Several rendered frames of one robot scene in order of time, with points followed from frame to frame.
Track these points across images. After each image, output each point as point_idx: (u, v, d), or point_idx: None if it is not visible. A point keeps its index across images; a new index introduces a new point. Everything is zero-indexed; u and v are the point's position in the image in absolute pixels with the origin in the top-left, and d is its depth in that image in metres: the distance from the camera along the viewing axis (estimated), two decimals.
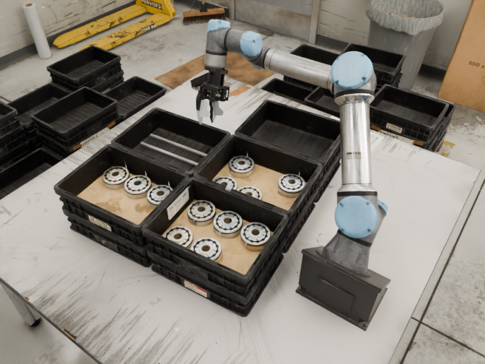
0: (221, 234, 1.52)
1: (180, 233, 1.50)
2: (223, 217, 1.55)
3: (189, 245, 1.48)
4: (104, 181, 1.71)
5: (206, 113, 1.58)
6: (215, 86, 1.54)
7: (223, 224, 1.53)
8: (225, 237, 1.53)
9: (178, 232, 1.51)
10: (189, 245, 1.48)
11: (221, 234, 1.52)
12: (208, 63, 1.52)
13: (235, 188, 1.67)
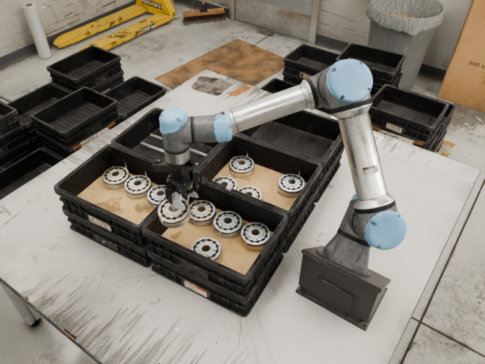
0: (221, 234, 1.52)
1: None
2: (223, 217, 1.55)
3: (186, 217, 1.38)
4: (104, 181, 1.71)
5: (180, 206, 1.36)
6: (185, 182, 1.29)
7: (223, 224, 1.53)
8: (225, 237, 1.53)
9: None
10: (186, 217, 1.38)
11: (221, 234, 1.52)
12: (170, 162, 1.24)
13: (235, 188, 1.67)
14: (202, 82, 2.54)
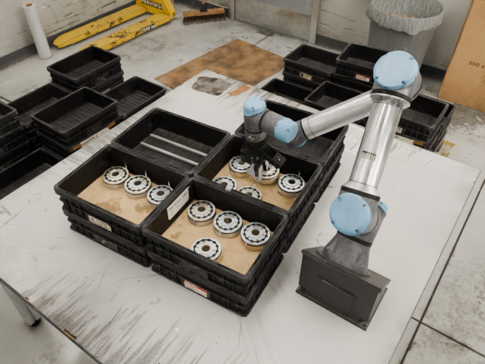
0: (221, 234, 1.52)
1: (264, 170, 1.71)
2: (223, 217, 1.55)
3: None
4: (104, 181, 1.71)
5: None
6: None
7: (223, 224, 1.53)
8: (225, 237, 1.53)
9: (266, 171, 1.70)
10: None
11: (221, 234, 1.52)
12: None
13: (235, 188, 1.67)
14: (202, 82, 2.54)
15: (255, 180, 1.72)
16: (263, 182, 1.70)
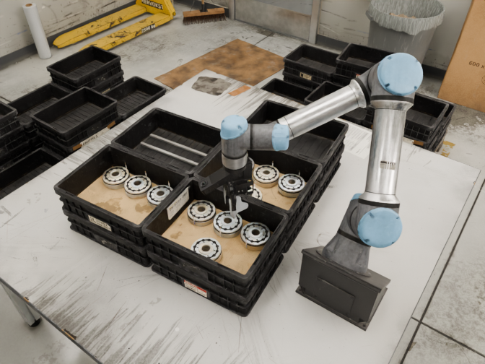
0: (221, 234, 1.52)
1: (264, 174, 1.72)
2: (223, 217, 1.55)
3: None
4: (104, 181, 1.71)
5: (244, 206, 1.42)
6: (247, 179, 1.37)
7: (223, 224, 1.53)
8: (225, 237, 1.53)
9: (266, 175, 1.72)
10: None
11: (221, 234, 1.52)
12: (239, 167, 1.30)
13: None
14: (202, 82, 2.54)
15: (255, 183, 1.73)
16: (263, 185, 1.71)
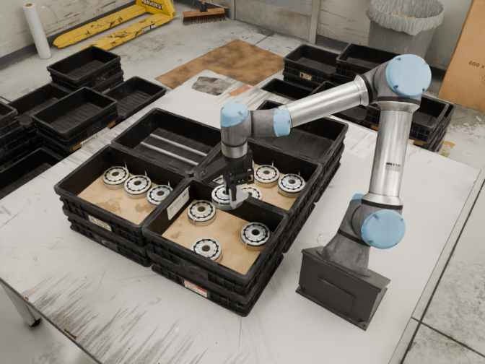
0: (220, 205, 1.42)
1: (264, 174, 1.72)
2: (222, 189, 1.46)
3: None
4: (104, 181, 1.71)
5: (244, 196, 1.39)
6: (247, 168, 1.34)
7: (222, 195, 1.44)
8: (224, 209, 1.43)
9: (266, 175, 1.72)
10: None
11: (220, 205, 1.42)
12: (239, 155, 1.27)
13: None
14: (202, 82, 2.54)
15: (255, 183, 1.73)
16: (263, 185, 1.71)
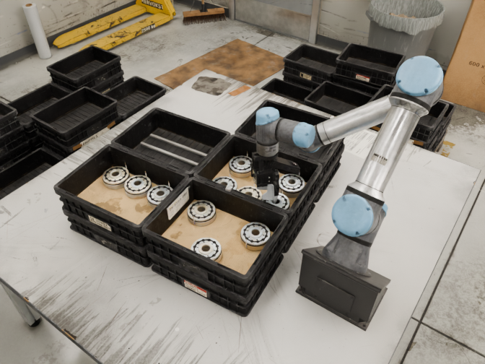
0: None
1: None
2: (279, 204, 1.58)
3: None
4: (104, 181, 1.71)
5: (260, 186, 1.62)
6: None
7: (279, 197, 1.60)
8: None
9: None
10: None
11: None
12: None
13: (235, 188, 1.67)
14: (202, 82, 2.54)
15: (255, 183, 1.73)
16: None
